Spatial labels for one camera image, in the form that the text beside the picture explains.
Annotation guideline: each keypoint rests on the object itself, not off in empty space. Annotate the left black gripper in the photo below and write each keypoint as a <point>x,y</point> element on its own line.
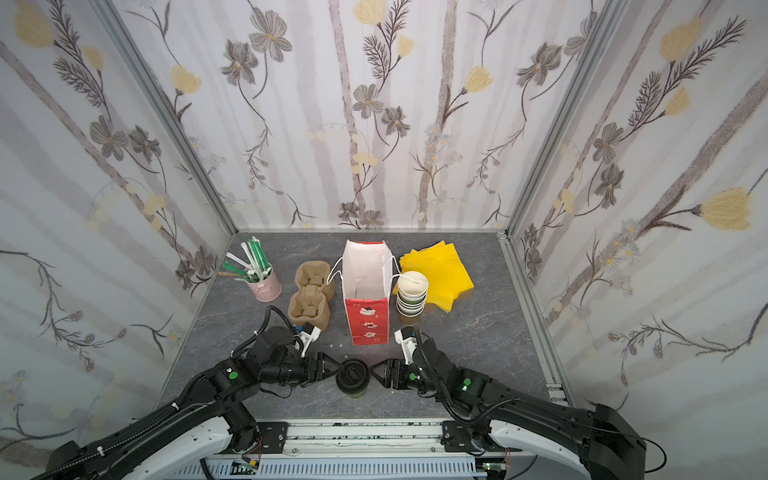
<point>318,367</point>

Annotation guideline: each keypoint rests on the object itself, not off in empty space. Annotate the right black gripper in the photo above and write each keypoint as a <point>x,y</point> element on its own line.
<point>396,374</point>

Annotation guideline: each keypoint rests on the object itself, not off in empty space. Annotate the black plastic cup lid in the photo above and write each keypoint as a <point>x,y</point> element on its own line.
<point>354,374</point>

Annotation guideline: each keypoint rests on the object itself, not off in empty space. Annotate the green white paper cup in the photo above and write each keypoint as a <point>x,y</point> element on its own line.
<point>355,393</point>

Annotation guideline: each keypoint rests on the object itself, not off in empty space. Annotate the red white paper bag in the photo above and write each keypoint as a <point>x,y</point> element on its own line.
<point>366,271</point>

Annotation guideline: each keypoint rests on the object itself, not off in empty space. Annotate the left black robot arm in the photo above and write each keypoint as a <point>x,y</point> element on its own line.
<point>273,354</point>

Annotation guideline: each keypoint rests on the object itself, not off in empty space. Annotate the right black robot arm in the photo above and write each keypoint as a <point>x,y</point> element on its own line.
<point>597,442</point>

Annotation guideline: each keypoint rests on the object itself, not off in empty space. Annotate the brown pulp cup carrier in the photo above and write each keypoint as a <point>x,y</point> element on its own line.
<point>311,303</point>

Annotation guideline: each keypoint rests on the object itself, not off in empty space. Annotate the stack of paper cups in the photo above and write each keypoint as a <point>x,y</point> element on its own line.
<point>411,296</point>

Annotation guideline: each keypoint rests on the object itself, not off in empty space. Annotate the pink metal bucket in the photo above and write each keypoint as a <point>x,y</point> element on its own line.
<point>268,290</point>

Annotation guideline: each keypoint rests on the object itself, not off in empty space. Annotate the yellow paper napkins stack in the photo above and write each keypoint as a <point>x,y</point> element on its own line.
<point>447,276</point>

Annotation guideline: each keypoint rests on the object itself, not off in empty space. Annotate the green and white straws bundle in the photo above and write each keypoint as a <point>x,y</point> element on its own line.
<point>254,268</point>

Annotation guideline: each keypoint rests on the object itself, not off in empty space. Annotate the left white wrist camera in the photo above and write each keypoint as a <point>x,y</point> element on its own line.
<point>306,335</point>

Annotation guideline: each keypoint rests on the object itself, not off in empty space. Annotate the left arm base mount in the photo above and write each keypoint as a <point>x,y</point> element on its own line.
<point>269,438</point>

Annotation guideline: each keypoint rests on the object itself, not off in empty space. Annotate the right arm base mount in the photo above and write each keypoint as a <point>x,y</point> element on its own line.
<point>458,438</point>

